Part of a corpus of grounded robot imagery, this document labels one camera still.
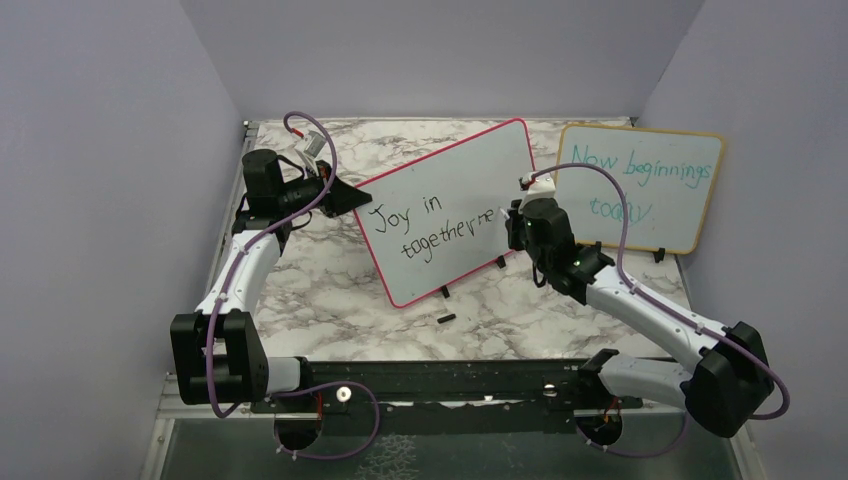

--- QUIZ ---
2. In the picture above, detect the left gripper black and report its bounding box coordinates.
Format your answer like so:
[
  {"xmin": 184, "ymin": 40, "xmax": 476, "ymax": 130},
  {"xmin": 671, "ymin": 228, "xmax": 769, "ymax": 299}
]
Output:
[{"xmin": 278, "ymin": 159, "xmax": 372, "ymax": 218}]

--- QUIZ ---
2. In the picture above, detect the red framed whiteboard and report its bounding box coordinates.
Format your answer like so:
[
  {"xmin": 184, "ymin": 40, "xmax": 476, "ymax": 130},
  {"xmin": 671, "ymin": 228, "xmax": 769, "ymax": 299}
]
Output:
[{"xmin": 354, "ymin": 118, "xmax": 535, "ymax": 308}]

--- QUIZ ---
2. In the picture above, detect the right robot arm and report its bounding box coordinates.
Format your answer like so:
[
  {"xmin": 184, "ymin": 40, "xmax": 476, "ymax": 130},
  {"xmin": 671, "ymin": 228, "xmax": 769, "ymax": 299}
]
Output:
[{"xmin": 505, "ymin": 198, "xmax": 776, "ymax": 438}]

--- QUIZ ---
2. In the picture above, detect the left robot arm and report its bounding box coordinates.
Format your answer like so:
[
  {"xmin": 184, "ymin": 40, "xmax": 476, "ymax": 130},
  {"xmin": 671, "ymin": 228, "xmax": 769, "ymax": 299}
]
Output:
[{"xmin": 170, "ymin": 149, "xmax": 372, "ymax": 459}]

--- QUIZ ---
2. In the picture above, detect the yellow framed written whiteboard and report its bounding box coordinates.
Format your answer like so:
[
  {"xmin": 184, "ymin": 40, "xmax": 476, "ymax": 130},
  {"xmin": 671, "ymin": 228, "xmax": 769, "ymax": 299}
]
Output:
[{"xmin": 556, "ymin": 125, "xmax": 725, "ymax": 254}]

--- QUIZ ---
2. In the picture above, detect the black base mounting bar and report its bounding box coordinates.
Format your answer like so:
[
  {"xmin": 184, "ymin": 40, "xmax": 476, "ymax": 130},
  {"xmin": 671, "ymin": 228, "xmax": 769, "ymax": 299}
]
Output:
[{"xmin": 241, "ymin": 360, "xmax": 658, "ymax": 436}]

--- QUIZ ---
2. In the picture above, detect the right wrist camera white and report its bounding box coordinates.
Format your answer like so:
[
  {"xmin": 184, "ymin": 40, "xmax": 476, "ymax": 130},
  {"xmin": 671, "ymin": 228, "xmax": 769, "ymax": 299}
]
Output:
[{"xmin": 517, "ymin": 172, "xmax": 556, "ymax": 213}]

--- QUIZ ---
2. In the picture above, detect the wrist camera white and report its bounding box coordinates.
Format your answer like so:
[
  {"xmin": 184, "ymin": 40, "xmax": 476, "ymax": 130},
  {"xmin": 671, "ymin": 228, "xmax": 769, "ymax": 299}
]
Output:
[
  {"xmin": 292, "ymin": 130, "xmax": 326, "ymax": 176},
  {"xmin": 517, "ymin": 172, "xmax": 556, "ymax": 213}
]

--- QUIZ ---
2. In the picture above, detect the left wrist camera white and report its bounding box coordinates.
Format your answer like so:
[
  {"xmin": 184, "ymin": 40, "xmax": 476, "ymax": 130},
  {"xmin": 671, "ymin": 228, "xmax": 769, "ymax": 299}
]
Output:
[{"xmin": 292, "ymin": 130, "xmax": 326, "ymax": 176}]

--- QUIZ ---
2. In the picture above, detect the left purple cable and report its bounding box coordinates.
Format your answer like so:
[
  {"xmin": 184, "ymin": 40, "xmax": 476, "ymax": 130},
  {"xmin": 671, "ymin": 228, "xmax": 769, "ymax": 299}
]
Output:
[{"xmin": 203, "ymin": 111, "xmax": 382, "ymax": 465}]

